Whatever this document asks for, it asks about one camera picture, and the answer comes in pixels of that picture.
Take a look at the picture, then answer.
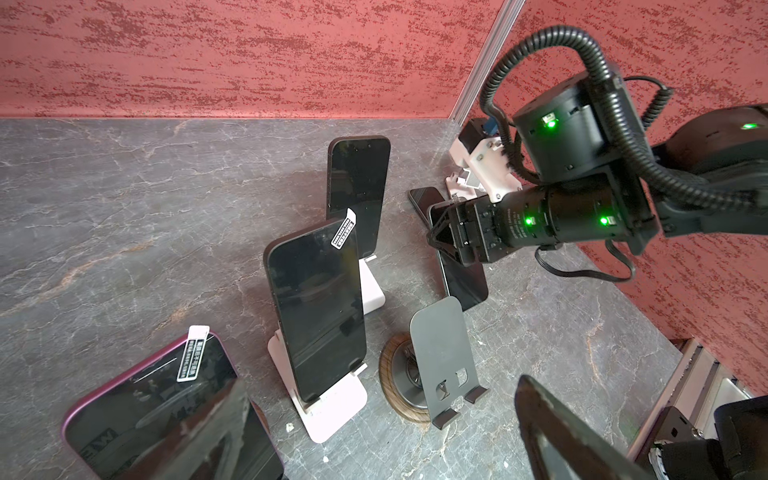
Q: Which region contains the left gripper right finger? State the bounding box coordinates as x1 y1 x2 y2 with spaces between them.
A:
514 375 652 479

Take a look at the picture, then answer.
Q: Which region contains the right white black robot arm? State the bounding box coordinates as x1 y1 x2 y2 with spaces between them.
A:
427 25 767 265

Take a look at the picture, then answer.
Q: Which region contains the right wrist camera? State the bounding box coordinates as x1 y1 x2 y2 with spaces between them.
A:
449 118 522 203

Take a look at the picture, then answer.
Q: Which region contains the purple case phone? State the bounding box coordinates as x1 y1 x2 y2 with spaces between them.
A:
62 328 285 479

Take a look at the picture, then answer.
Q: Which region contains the grey stand wooden base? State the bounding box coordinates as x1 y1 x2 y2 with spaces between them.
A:
379 296 487 430

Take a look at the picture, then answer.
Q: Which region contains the white phone stand front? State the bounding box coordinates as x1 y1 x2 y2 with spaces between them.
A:
268 330 368 444

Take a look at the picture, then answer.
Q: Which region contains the black phone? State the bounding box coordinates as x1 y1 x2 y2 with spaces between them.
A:
263 219 367 404
326 135 391 259
408 187 445 228

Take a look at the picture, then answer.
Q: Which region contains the aluminium frame rail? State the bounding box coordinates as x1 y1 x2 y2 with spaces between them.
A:
628 339 767 479

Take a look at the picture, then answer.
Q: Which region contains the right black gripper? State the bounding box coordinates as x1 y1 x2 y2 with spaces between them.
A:
427 173 654 265

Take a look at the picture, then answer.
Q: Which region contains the right corner aluminium post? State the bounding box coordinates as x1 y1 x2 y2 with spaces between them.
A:
449 0 526 125

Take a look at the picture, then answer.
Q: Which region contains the silver edged phone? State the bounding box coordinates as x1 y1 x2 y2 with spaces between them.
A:
428 201 489 311

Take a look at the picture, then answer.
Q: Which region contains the white phone stand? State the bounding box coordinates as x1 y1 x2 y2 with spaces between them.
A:
445 170 478 200
359 259 386 315
268 330 368 444

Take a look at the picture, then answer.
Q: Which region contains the black phone on white stand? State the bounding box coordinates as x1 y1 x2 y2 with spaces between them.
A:
263 219 367 404

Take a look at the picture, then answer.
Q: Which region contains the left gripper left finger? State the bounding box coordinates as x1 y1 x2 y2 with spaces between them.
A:
121 380 249 479

